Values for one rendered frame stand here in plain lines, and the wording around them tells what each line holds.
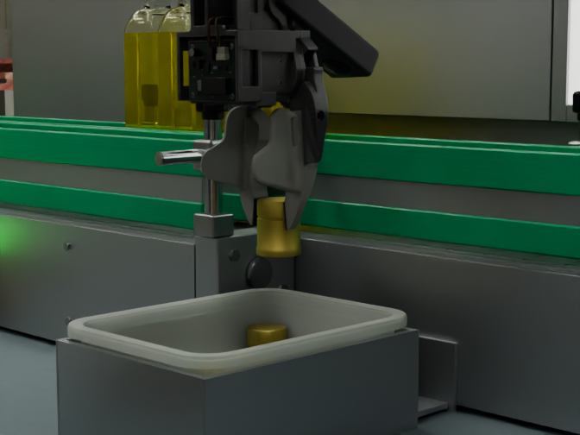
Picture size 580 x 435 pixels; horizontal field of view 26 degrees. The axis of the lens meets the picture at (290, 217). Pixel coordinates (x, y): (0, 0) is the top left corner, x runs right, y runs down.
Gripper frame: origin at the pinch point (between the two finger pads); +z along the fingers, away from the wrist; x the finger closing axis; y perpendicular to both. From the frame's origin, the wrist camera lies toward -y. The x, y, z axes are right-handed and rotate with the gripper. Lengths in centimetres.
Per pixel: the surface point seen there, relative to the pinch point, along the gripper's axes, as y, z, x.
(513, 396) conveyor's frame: -11.8, 14.7, 14.1
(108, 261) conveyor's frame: -1.4, 7.1, -25.2
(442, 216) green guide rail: -13.5, 1.3, 5.4
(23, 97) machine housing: -31, -7, -86
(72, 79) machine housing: -31, -9, -74
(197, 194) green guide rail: -3.8, 0.2, -14.8
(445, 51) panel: -29.5, -12.4, -7.5
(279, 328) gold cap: -3.1, 10.5, -3.4
